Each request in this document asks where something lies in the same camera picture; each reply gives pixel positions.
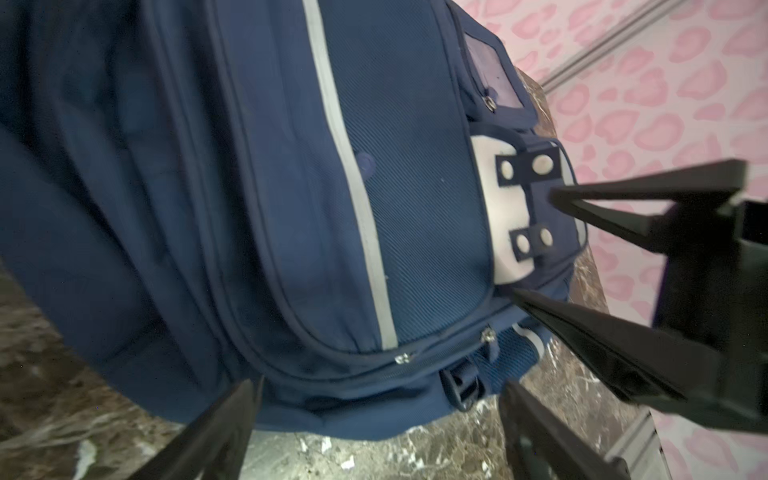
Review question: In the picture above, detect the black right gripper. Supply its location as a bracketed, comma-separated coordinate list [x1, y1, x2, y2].
[509, 159, 767, 432]

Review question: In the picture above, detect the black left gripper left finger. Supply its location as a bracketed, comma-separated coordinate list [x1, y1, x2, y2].
[131, 378, 264, 479]

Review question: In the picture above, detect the aluminium frame corner post right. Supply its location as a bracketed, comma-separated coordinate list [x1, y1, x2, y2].
[539, 0, 685, 94]

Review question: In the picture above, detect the navy blue student backpack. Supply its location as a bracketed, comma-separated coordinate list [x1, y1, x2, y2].
[1, 1, 587, 440]

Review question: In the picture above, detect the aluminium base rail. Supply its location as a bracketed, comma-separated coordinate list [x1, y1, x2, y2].
[605, 410, 672, 480]

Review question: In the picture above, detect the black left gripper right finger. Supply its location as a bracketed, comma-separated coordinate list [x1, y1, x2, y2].
[498, 381, 629, 479]

